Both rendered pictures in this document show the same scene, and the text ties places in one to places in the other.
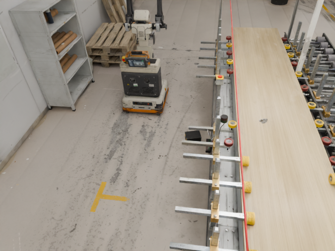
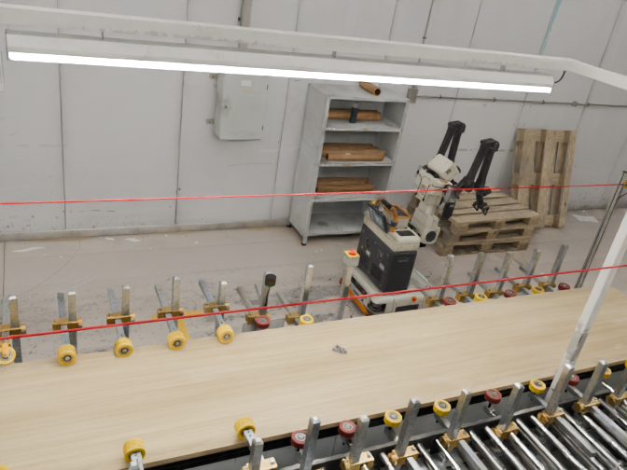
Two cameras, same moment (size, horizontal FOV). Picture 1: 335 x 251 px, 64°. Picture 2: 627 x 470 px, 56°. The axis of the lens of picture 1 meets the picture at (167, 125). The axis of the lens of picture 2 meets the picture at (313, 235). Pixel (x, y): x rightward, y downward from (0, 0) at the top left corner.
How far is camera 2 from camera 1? 2.74 m
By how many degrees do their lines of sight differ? 44
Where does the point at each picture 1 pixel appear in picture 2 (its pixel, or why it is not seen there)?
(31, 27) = (314, 111)
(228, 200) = not seen: hidden behind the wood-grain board
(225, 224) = not seen: hidden behind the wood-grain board
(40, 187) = (162, 267)
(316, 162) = (279, 415)
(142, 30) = (426, 185)
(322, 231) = (137, 422)
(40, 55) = (308, 148)
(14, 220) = (109, 268)
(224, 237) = not seen: hidden behind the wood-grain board
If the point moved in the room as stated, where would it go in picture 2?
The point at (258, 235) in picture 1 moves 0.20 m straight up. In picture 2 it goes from (104, 364) to (104, 329)
